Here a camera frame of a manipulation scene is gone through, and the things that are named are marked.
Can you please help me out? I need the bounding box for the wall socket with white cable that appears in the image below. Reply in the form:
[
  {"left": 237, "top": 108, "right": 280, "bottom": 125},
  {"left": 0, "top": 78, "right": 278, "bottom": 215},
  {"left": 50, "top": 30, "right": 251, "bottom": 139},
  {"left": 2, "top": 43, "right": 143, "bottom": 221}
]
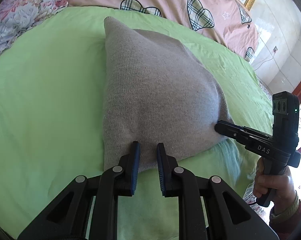
[{"left": 251, "top": 46, "right": 278, "bottom": 70}]

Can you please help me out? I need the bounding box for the pink heart-patterned duvet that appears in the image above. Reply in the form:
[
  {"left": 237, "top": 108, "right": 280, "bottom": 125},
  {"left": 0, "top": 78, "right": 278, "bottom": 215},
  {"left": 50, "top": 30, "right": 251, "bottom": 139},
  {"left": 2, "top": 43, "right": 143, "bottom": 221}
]
[{"left": 67, "top": 0, "right": 258, "bottom": 61}]

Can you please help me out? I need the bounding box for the pink purple floral pillow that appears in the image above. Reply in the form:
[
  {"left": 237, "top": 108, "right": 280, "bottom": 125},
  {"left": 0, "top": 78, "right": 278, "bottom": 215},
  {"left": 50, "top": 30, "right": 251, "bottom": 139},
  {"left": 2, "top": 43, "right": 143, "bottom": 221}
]
[{"left": 0, "top": 0, "right": 68, "bottom": 55}]

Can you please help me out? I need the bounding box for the person's right hand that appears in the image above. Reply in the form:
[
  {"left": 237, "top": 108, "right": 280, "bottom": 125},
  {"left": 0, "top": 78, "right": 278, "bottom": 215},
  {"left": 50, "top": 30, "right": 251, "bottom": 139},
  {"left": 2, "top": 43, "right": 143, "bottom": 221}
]
[{"left": 253, "top": 157, "right": 297, "bottom": 215}]

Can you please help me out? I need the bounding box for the beige knit sweater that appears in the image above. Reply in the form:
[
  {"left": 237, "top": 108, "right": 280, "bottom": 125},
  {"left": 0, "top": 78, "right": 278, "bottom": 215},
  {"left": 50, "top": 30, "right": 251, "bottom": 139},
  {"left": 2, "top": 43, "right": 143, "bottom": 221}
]
[{"left": 103, "top": 17, "right": 232, "bottom": 171}]

